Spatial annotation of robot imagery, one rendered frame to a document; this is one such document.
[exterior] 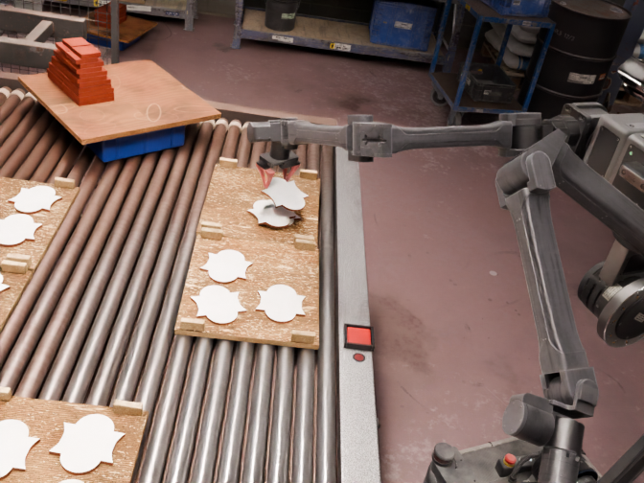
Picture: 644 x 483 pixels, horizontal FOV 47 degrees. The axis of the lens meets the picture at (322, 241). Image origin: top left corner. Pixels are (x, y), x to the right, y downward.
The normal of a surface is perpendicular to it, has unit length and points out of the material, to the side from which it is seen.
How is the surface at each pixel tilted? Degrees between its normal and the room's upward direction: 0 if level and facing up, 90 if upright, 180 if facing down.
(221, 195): 0
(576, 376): 38
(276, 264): 0
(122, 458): 0
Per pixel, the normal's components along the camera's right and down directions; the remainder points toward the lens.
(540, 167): 0.36, -0.29
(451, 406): 0.15, -0.81
